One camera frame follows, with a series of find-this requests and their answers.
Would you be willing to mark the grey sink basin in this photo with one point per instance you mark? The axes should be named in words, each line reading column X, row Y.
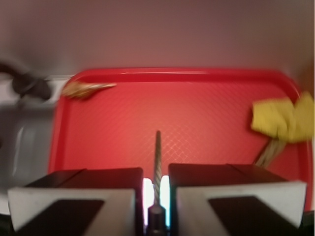
column 25, row 138

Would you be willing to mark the small driftwood piece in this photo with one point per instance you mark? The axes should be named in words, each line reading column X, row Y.
column 270, row 152

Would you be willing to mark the black faucet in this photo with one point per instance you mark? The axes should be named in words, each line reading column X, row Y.
column 26, row 83

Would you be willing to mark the red plastic tray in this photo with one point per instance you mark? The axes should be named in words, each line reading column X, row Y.
column 204, row 116

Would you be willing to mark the yellow microfiber cloth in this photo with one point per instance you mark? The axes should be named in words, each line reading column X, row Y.
column 282, row 119

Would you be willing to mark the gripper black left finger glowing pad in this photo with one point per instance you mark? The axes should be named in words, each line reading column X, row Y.
column 79, row 203

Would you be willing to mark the brown spiral seashell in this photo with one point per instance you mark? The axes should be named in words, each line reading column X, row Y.
column 81, row 90

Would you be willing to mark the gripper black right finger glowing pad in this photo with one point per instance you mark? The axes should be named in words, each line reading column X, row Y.
column 233, row 200

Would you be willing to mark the silver keys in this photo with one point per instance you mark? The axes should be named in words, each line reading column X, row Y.
column 156, row 213

